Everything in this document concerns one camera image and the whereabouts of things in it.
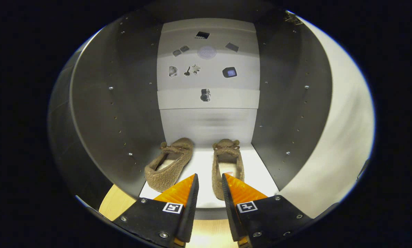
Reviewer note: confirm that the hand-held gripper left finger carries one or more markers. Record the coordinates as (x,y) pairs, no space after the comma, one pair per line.
(190,210)

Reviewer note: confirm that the dark grey shoe cabinet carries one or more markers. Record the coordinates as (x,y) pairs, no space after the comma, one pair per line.
(123,113)

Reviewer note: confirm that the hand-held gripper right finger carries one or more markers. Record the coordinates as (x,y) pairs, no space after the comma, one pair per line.
(231,213)

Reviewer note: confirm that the brown fuzzy slipper shoe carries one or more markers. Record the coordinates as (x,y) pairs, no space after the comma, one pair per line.
(226,148)
(154,179)

